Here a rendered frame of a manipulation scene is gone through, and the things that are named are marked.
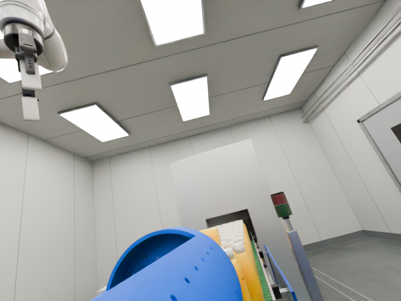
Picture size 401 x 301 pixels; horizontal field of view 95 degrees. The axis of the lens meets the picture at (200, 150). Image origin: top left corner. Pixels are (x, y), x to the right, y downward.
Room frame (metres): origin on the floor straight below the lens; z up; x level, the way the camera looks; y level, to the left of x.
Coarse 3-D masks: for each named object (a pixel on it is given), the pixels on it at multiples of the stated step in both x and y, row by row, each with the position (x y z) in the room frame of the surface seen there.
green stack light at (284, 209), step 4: (280, 204) 0.86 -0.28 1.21; (284, 204) 0.84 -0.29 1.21; (288, 204) 0.85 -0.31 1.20; (276, 208) 0.86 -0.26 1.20; (280, 208) 0.84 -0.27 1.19; (284, 208) 0.84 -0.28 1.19; (288, 208) 0.84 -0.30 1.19; (276, 212) 0.87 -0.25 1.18; (280, 212) 0.85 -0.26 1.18; (284, 212) 0.84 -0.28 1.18; (288, 212) 0.84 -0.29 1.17; (280, 216) 0.85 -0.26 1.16; (284, 216) 0.84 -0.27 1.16
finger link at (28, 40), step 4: (20, 28) 0.27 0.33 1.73; (20, 32) 0.27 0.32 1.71; (28, 32) 0.28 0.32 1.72; (20, 36) 0.26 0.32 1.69; (24, 36) 0.27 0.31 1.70; (28, 36) 0.27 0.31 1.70; (32, 36) 0.28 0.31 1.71; (20, 40) 0.26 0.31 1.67; (24, 40) 0.26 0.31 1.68; (28, 40) 0.27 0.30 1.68; (32, 40) 0.28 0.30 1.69; (20, 44) 0.25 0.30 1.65; (24, 44) 0.26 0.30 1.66; (28, 44) 0.26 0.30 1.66; (32, 44) 0.27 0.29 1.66; (20, 48) 0.26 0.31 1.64; (28, 48) 0.26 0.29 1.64; (36, 52) 0.27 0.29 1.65
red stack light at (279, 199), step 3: (276, 195) 0.84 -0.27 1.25; (279, 195) 0.84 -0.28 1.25; (282, 195) 0.84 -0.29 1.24; (285, 195) 0.85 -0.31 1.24; (273, 198) 0.85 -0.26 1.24; (276, 198) 0.84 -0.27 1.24; (279, 198) 0.84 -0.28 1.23; (282, 198) 0.84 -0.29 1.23; (285, 198) 0.85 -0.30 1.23; (273, 201) 0.86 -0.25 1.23; (276, 201) 0.85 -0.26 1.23; (279, 201) 0.84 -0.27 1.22; (282, 201) 0.84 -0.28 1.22; (285, 201) 0.84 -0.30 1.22; (273, 204) 0.87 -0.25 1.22; (276, 204) 0.85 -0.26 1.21; (279, 204) 0.84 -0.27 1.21
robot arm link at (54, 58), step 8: (56, 32) 0.41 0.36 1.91; (0, 40) 0.38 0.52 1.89; (48, 40) 0.40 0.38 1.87; (56, 40) 0.41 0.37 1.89; (0, 48) 0.38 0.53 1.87; (8, 48) 0.39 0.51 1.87; (48, 48) 0.42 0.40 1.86; (56, 48) 0.43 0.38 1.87; (64, 48) 0.46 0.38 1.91; (0, 56) 0.40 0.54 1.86; (8, 56) 0.41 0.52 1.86; (40, 56) 0.43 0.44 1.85; (48, 56) 0.44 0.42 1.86; (56, 56) 0.45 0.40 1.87; (64, 56) 0.48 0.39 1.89; (40, 64) 0.46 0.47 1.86; (48, 64) 0.47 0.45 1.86; (56, 64) 0.48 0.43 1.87; (64, 64) 0.50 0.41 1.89
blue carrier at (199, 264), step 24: (144, 240) 0.45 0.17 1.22; (168, 240) 0.48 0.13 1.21; (192, 240) 0.37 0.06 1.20; (120, 264) 0.44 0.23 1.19; (144, 264) 0.49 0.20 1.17; (168, 264) 0.24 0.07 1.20; (192, 264) 0.28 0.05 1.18; (216, 264) 0.35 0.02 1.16; (120, 288) 0.16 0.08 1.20; (144, 288) 0.18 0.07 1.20; (168, 288) 0.20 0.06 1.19; (192, 288) 0.23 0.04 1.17; (216, 288) 0.29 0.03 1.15; (240, 288) 0.45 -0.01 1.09
